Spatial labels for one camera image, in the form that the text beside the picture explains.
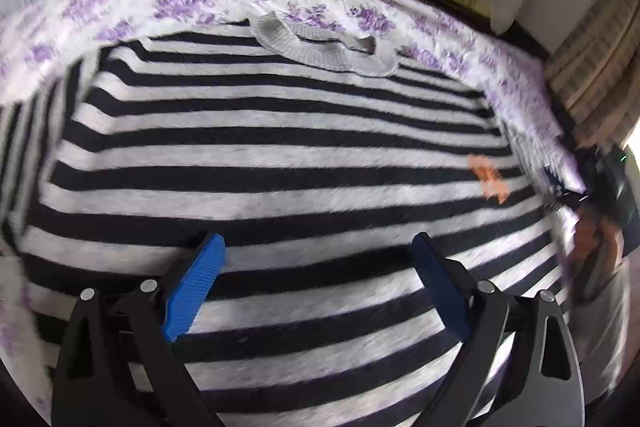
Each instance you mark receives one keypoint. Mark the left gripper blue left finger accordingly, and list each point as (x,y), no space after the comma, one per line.
(161,311)

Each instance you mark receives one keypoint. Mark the purple floral bed sheet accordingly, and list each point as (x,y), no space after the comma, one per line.
(366,37)

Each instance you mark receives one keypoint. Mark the black white striped sweater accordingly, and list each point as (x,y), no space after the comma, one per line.
(317,181)

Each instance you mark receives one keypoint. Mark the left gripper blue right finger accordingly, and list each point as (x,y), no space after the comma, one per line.
(476,312)

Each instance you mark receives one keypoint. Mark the plaid beige curtain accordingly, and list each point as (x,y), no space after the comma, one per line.
(595,73)

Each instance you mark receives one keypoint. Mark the person right hand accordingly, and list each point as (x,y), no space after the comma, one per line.
(590,239)

